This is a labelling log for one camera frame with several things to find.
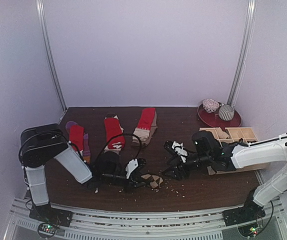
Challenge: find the brown argyle sock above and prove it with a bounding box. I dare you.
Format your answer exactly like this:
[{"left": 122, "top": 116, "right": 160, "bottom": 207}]
[{"left": 141, "top": 174, "right": 164, "bottom": 189}]

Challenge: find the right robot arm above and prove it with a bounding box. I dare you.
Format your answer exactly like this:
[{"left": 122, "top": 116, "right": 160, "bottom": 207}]
[{"left": 162, "top": 130, "right": 287, "bottom": 221}]

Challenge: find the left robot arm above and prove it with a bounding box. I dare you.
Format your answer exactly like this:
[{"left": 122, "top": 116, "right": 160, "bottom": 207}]
[{"left": 18, "top": 123, "right": 150, "bottom": 222}]

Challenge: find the purple striped sock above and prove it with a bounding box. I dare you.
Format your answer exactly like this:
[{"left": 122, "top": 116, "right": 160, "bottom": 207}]
[{"left": 65, "top": 121, "right": 91, "bottom": 164}]

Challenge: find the red sock middle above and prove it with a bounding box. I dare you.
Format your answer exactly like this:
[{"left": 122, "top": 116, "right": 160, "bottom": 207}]
[{"left": 103, "top": 117, "right": 126, "bottom": 150}]

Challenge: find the red sock far left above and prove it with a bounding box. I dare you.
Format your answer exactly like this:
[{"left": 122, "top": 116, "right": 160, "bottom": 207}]
[{"left": 69, "top": 125, "right": 84, "bottom": 152}]

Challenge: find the beige sock in box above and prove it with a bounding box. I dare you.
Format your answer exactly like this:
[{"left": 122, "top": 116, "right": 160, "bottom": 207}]
[{"left": 216, "top": 127, "right": 230, "bottom": 139}]

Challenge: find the red white sock right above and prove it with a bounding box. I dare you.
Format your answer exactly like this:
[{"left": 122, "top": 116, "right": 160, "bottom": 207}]
[{"left": 133, "top": 107, "right": 156, "bottom": 142}]

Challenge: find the red round tray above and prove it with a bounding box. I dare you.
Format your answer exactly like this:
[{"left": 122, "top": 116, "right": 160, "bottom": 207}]
[{"left": 197, "top": 104, "right": 242, "bottom": 128}]

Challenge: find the wooden divided organizer box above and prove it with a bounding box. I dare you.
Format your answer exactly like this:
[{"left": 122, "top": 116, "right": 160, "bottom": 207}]
[{"left": 199, "top": 127, "right": 270, "bottom": 176}]

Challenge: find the white patterned bowl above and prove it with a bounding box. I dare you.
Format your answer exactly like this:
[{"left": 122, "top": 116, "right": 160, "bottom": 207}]
[{"left": 202, "top": 98, "right": 220, "bottom": 113}]

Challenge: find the grey striped cup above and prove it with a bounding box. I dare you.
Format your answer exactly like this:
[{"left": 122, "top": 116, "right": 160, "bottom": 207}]
[{"left": 218, "top": 104, "right": 235, "bottom": 122}]

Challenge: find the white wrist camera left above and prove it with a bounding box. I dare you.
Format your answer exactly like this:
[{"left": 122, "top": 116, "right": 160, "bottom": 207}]
[{"left": 125, "top": 158, "right": 139, "bottom": 179}]

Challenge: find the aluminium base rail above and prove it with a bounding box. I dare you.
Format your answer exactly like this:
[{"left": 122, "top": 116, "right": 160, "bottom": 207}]
[{"left": 2, "top": 198, "right": 287, "bottom": 240}]

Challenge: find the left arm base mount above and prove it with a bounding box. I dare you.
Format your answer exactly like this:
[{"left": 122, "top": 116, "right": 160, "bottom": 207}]
[{"left": 29, "top": 203, "right": 73, "bottom": 227}]

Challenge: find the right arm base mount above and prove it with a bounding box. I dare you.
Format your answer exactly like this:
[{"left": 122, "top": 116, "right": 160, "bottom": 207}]
[{"left": 222, "top": 201, "right": 266, "bottom": 227}]

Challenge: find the aluminium frame post right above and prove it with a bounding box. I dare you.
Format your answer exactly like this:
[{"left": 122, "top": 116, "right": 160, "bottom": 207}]
[{"left": 227, "top": 0, "right": 257, "bottom": 107}]

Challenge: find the aluminium frame post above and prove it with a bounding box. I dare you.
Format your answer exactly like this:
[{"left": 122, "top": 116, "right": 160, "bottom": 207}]
[
  {"left": 35, "top": 0, "right": 68, "bottom": 112},
  {"left": 227, "top": 0, "right": 257, "bottom": 107}
]

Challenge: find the aluminium frame post left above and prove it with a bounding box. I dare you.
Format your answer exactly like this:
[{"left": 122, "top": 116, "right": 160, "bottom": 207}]
[{"left": 35, "top": 0, "right": 68, "bottom": 112}]

